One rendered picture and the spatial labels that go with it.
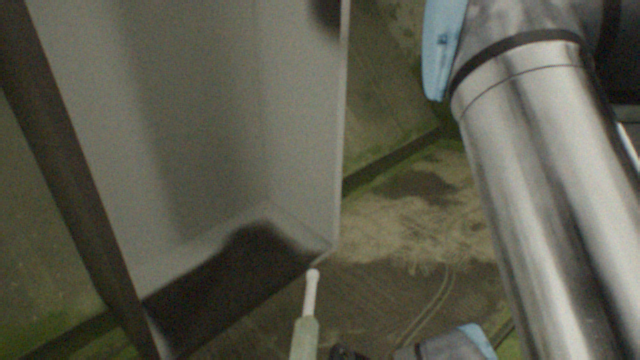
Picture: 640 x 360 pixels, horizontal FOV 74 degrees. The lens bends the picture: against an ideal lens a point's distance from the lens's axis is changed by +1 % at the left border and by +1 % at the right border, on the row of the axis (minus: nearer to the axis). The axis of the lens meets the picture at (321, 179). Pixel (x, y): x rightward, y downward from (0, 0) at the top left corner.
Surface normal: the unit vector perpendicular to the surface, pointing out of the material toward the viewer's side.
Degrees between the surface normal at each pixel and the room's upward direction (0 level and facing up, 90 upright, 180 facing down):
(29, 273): 57
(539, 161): 46
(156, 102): 102
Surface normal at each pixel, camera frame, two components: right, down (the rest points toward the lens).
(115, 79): 0.70, 0.43
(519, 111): -0.61, -0.32
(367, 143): 0.48, -0.25
